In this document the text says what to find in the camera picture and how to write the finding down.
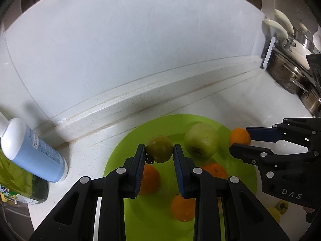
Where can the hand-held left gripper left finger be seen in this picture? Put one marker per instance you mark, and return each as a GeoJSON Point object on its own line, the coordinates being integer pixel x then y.
{"type": "Point", "coordinates": [140, 172]}

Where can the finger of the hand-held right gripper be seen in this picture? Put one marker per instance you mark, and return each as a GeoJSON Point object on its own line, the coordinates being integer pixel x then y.
{"type": "Point", "coordinates": [253, 153]}
{"type": "Point", "coordinates": [263, 134]}

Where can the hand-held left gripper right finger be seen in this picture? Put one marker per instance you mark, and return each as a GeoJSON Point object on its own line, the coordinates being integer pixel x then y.
{"type": "Point", "coordinates": [179, 172]}

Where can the small orange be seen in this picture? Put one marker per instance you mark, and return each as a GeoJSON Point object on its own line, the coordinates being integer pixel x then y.
{"type": "Point", "coordinates": [239, 135]}

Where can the green tomato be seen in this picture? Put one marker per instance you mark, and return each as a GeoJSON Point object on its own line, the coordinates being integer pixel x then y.
{"type": "Point", "coordinates": [283, 207]}
{"type": "Point", "coordinates": [159, 148]}

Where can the green plate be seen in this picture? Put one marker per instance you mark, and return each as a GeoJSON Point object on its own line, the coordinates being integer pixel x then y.
{"type": "Point", "coordinates": [163, 128]}

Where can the person's right hand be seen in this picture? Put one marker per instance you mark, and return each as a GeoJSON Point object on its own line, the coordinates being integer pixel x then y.
{"type": "Point", "coordinates": [309, 214]}

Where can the yellowish green apple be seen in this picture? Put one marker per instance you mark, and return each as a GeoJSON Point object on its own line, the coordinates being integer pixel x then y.
{"type": "Point", "coordinates": [273, 214]}

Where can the large steel pot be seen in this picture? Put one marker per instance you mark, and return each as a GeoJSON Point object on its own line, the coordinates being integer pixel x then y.
{"type": "Point", "coordinates": [283, 72]}

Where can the white saucepan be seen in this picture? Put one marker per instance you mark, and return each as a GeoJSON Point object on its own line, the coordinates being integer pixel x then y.
{"type": "Point", "coordinates": [296, 52]}

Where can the white pump lotion bottle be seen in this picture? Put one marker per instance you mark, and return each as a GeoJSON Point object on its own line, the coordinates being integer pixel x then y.
{"type": "Point", "coordinates": [37, 155]}

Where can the white spoon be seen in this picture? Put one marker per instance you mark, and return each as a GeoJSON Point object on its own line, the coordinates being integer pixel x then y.
{"type": "Point", "coordinates": [317, 40]}

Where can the green dish soap bottle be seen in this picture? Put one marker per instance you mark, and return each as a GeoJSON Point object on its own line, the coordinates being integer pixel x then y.
{"type": "Point", "coordinates": [20, 188]}

